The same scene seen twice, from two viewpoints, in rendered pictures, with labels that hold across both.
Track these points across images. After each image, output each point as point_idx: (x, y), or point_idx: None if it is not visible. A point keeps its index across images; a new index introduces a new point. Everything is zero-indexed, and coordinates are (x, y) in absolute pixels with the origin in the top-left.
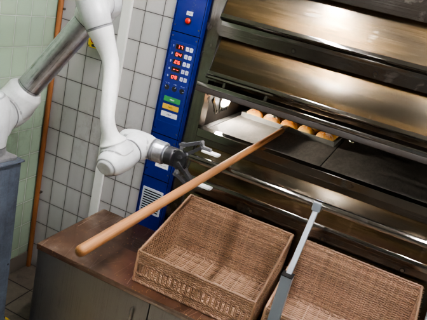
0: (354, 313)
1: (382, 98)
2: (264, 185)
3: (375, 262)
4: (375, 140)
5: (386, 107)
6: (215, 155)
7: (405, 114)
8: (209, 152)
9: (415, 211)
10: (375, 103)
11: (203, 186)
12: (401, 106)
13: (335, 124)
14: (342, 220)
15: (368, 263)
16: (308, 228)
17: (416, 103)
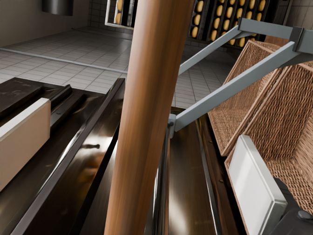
0: (302, 191)
1: (1, 205)
2: (158, 175)
3: (229, 200)
4: (58, 161)
5: (17, 197)
6: (38, 101)
7: (31, 182)
8: None
9: None
10: (7, 209)
11: (250, 154)
12: (19, 187)
13: (25, 201)
14: (196, 233)
15: (236, 213)
16: (205, 97)
17: (19, 179)
